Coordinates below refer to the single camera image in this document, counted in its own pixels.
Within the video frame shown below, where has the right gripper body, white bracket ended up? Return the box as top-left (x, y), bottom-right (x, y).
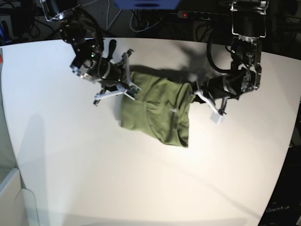
top-left (93, 49), bottom-right (141, 106)

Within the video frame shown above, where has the left gripper body, white bracket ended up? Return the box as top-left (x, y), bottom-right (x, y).
top-left (192, 75), bottom-right (240, 124)

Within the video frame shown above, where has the green T-shirt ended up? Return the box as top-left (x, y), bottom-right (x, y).
top-left (120, 72), bottom-right (195, 148)

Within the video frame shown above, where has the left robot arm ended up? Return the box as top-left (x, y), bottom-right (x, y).
top-left (193, 0), bottom-right (269, 124)

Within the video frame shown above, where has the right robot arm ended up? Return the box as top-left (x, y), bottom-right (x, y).
top-left (40, 0), bottom-right (141, 105)

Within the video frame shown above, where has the blue box overhead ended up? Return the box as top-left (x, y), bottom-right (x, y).
top-left (114, 0), bottom-right (180, 10)

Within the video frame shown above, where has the black power strip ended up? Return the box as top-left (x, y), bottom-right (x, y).
top-left (176, 10), bottom-right (229, 21)

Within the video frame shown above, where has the black OpenArm base box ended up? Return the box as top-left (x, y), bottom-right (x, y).
top-left (259, 146), bottom-right (301, 226)

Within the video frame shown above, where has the white bin at left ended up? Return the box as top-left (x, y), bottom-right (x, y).
top-left (0, 168), bottom-right (40, 226)

